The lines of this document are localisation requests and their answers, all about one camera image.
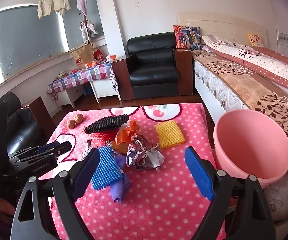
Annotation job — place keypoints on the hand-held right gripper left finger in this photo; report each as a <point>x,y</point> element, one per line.
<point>83,177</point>

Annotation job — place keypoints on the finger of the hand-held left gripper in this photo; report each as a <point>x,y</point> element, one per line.
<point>46,147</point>
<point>58,151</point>

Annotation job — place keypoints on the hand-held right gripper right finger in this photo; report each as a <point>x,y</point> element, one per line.
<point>200,173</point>

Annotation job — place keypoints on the blue foam net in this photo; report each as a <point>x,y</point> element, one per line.
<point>106,170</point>

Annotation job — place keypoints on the silver foil wrapper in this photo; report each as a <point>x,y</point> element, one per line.
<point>88,147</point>

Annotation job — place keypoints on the purple cloth scrap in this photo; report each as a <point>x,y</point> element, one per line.
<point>120,192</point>

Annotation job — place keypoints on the red foam net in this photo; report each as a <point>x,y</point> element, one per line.
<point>103,138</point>

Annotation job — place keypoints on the pink plastic basin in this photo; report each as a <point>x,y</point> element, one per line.
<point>246,142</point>

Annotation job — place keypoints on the paper ball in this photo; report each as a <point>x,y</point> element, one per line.
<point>144,155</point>

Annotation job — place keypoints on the orange plastic bag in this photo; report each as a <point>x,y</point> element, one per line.
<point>126,135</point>

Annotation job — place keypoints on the black leather sofa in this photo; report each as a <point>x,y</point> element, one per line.
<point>21,132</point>

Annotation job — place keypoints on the brown walnut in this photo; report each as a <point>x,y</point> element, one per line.
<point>70,124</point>
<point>79,119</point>

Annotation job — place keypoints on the wooden side cabinet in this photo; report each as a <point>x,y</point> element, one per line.
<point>184,72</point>
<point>121,77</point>
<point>40,112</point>

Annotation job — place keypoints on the pink polka-dot blanket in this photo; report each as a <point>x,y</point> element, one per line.
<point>159,205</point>

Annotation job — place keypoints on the white table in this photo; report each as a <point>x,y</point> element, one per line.
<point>103,88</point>

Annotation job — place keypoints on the checked tablecloth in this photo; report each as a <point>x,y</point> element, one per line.
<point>83,76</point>

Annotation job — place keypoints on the cream patterned cloth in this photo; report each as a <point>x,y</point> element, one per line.
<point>279,200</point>

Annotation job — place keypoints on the white quilted mattress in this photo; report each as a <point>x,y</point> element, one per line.
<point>214,87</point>

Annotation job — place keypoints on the brown paper bag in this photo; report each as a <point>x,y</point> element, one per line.
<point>82,56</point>

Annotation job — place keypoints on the brown leaf-print bedspread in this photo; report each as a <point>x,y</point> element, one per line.
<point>246,82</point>

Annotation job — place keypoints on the red shopping bag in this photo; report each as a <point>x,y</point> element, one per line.
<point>99,55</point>

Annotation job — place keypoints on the grey window blind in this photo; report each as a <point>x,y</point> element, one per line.
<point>83,15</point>
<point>28,42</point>

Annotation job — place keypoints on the small orange box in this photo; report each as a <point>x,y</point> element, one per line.
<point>111,57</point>

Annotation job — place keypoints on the black leather armchair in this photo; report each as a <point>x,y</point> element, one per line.
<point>152,65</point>

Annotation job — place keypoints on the white hanging garment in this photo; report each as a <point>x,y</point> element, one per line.
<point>88,30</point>

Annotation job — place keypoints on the white and pink quilt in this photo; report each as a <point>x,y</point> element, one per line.
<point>259,60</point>

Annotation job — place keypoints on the wooden coat rack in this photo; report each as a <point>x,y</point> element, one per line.
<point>85,17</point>

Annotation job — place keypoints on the colourful printed cushion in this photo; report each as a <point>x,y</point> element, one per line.
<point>187,37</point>

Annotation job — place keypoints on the yellow printed pillow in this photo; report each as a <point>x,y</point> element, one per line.
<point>255,40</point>

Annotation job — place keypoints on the cream knitted cardigan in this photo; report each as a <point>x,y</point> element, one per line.
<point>53,2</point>

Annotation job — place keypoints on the pink hanging garment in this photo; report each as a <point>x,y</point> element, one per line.
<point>82,5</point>

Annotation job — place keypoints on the cream bed headboard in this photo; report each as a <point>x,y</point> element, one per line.
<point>221,25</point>

